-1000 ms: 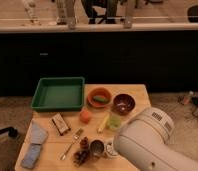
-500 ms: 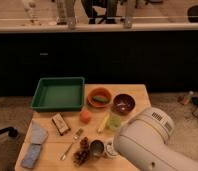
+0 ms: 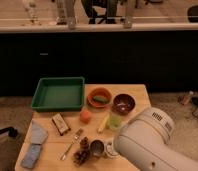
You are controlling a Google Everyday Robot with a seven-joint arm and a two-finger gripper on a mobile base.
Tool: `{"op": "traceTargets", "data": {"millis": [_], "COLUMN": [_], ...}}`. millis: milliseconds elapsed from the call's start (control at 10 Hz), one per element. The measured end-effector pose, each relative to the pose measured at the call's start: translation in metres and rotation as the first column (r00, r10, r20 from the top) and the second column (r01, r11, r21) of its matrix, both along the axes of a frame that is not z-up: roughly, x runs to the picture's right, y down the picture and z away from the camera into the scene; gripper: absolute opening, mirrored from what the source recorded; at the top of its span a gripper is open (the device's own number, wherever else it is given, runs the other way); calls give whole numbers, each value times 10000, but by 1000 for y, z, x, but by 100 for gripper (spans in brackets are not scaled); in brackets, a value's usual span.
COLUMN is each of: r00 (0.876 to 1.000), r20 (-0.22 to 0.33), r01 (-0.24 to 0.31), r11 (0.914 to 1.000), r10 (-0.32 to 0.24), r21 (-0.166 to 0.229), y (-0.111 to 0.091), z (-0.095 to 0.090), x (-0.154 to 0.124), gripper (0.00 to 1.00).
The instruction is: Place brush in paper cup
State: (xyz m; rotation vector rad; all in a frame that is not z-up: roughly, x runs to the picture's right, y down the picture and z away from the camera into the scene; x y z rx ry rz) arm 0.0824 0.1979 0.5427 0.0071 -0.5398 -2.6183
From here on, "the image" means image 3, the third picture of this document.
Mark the dark brown bowl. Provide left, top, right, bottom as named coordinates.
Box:
left=112, top=94, right=135, bottom=115

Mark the brown snack packet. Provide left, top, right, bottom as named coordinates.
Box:
left=52, top=113, right=71, bottom=136

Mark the clutter on floor right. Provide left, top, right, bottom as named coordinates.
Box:
left=178, top=91, right=198, bottom=120

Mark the green cucumber toy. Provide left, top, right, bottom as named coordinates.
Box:
left=93, top=95, right=109, bottom=103

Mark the black chair base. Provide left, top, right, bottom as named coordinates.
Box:
left=0, top=127, right=18, bottom=138

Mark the white paper cup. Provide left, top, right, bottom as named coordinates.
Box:
left=105, top=139, right=118, bottom=158

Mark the blue folded cloth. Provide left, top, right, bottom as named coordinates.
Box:
left=30, top=121, right=48, bottom=144

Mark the green plastic cup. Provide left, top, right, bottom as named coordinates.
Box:
left=107, top=115, right=121, bottom=131

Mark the orange fruit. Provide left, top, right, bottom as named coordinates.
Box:
left=80, top=109, right=92, bottom=124

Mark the purple grape bunch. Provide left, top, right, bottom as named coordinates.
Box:
left=73, top=137, right=90, bottom=166

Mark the green plastic tray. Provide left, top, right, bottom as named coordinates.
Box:
left=31, top=77, right=85, bottom=112

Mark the small metal cup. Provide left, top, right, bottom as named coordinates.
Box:
left=90, top=140, right=104, bottom=157

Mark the clear handled brush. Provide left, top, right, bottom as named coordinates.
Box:
left=107, top=142, right=114, bottom=151

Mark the silver fork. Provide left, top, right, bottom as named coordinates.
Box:
left=60, top=128, right=83, bottom=160

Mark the orange bowl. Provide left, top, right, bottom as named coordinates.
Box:
left=87, top=87, right=112, bottom=108

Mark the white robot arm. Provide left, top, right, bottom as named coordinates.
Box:
left=113, top=107, right=198, bottom=171

